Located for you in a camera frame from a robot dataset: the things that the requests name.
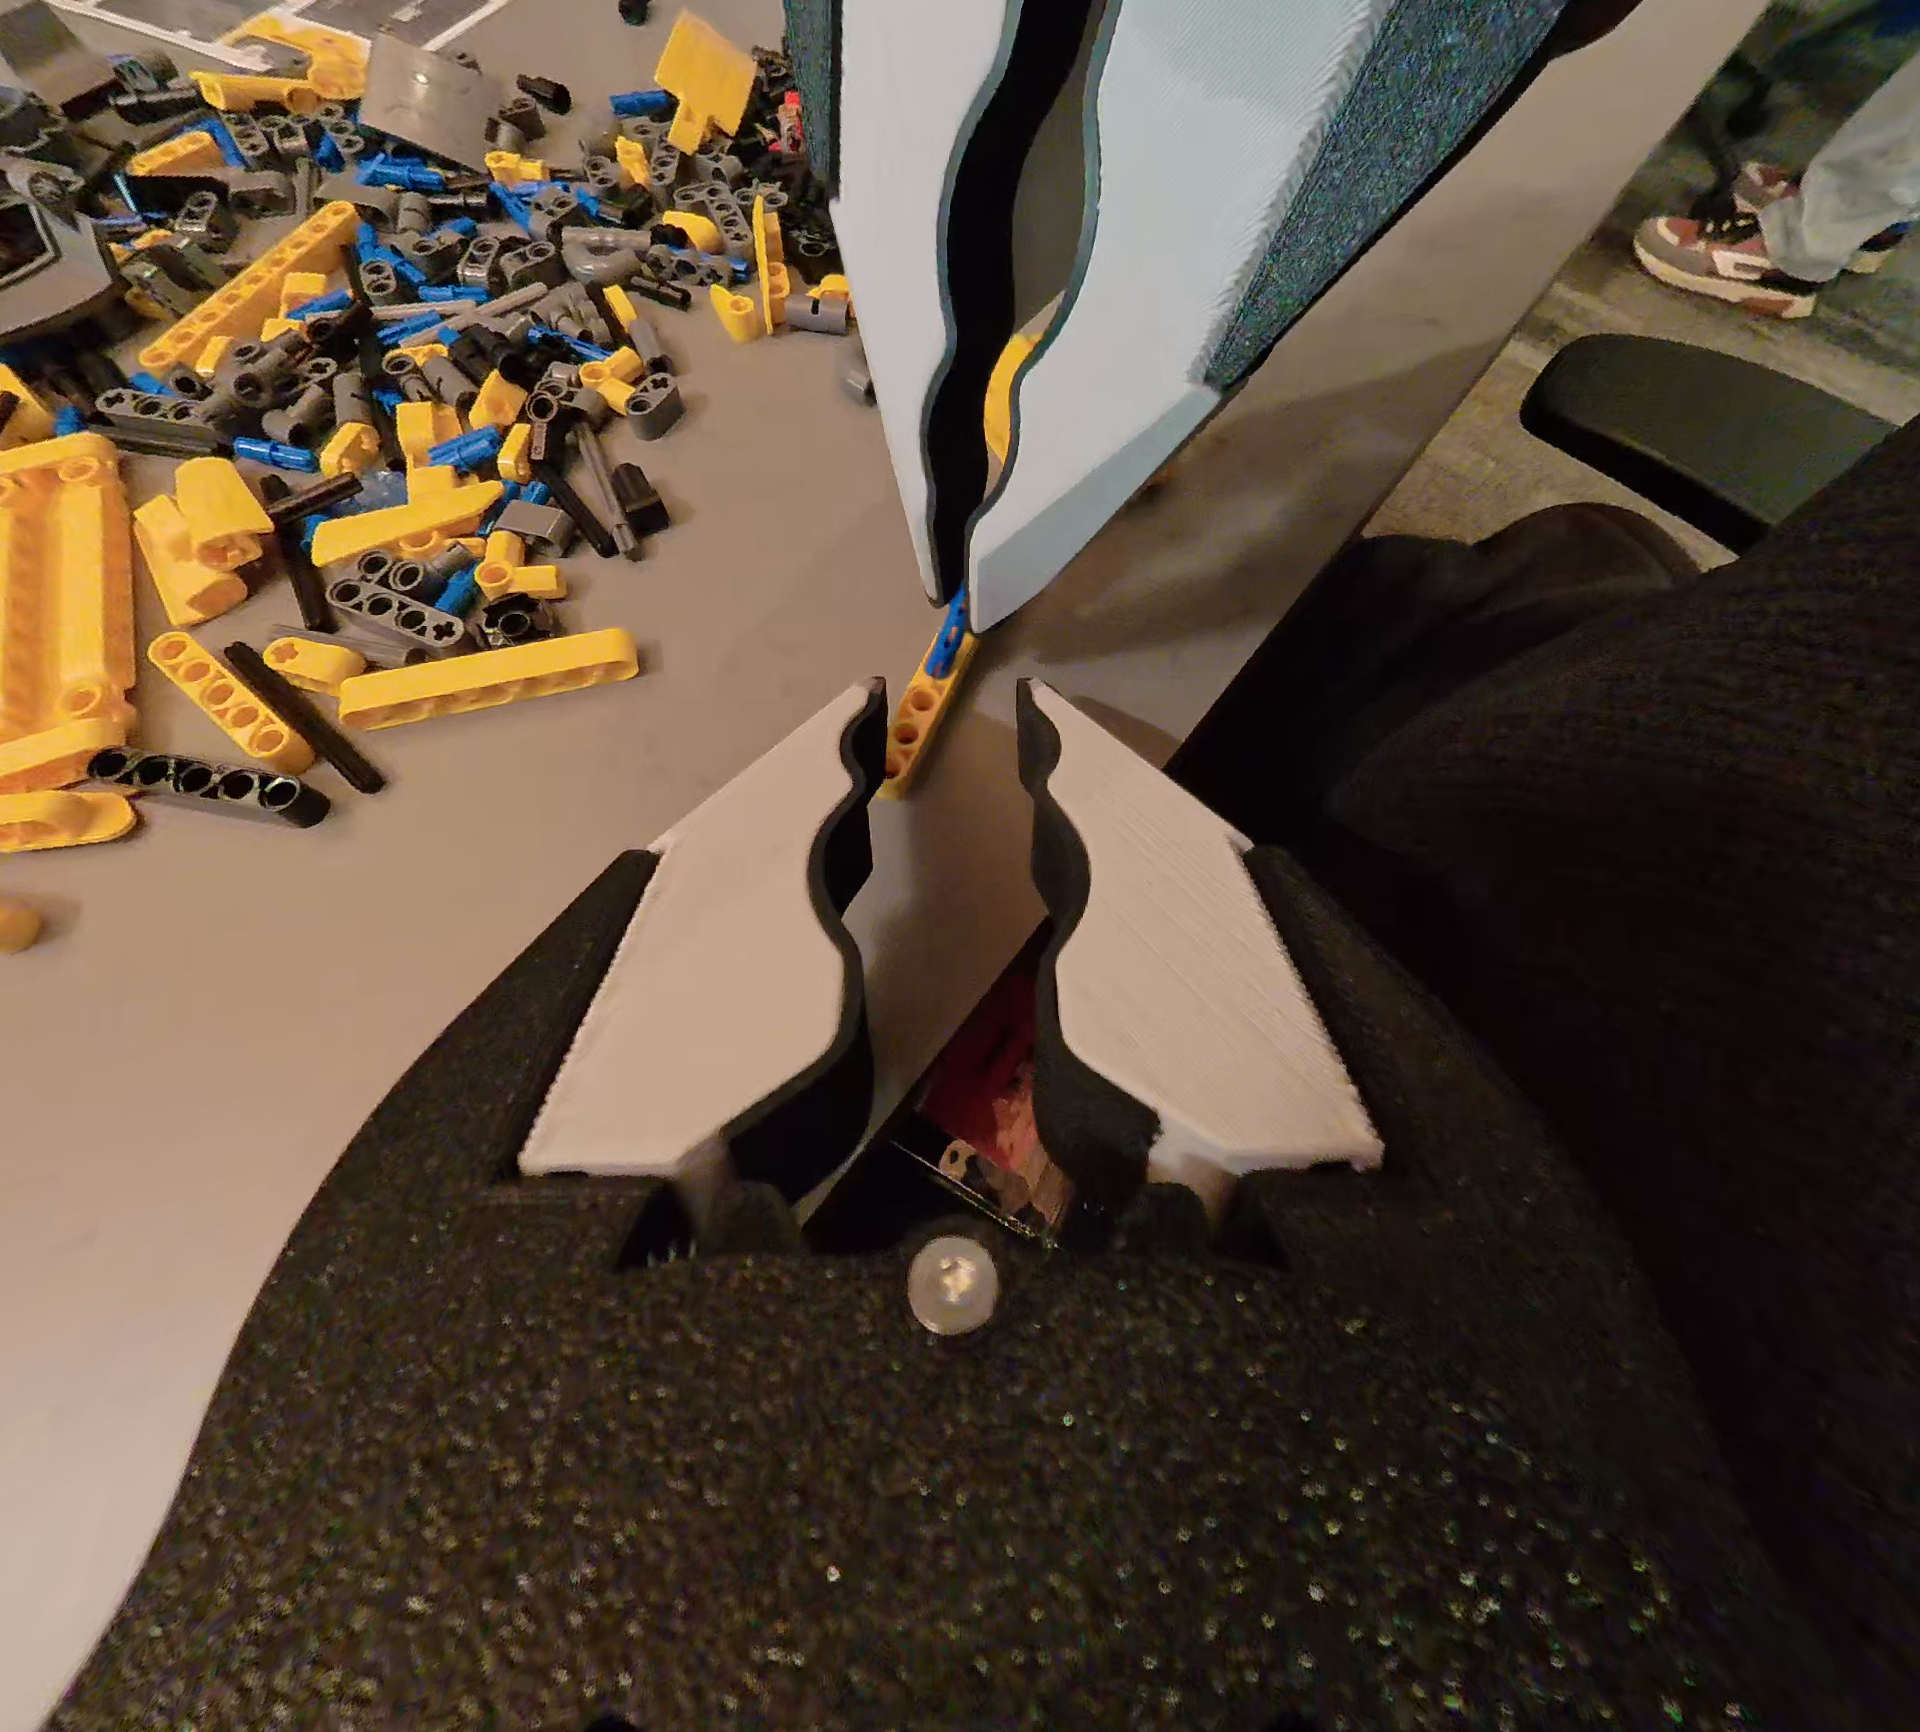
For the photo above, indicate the yellow toy beam with holes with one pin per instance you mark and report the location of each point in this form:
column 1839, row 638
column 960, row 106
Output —
column 919, row 726

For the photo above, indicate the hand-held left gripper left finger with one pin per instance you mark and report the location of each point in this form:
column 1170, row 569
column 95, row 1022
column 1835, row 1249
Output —
column 705, row 997

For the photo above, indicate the partly built dark toy model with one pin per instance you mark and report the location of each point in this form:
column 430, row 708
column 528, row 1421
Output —
column 53, row 202

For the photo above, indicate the pile of mixed toy pieces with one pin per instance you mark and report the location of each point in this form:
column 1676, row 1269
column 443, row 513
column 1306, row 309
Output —
column 374, row 383

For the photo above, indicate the dark grey toy panel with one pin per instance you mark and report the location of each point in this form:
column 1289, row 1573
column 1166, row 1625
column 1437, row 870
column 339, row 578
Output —
column 428, row 105

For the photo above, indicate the yellow toy panel with tab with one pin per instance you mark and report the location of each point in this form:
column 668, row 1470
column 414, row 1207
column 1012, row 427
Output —
column 702, row 74

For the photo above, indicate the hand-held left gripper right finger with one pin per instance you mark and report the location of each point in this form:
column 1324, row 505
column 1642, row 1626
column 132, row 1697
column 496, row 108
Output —
column 1200, row 997

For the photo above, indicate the black office chair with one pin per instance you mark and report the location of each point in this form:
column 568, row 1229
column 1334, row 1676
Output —
column 1695, row 427

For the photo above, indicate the blue toy pin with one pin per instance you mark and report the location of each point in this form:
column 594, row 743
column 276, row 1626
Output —
column 950, row 637

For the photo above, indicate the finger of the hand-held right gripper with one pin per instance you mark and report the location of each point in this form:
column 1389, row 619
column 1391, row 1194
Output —
column 1200, row 113
column 914, row 37

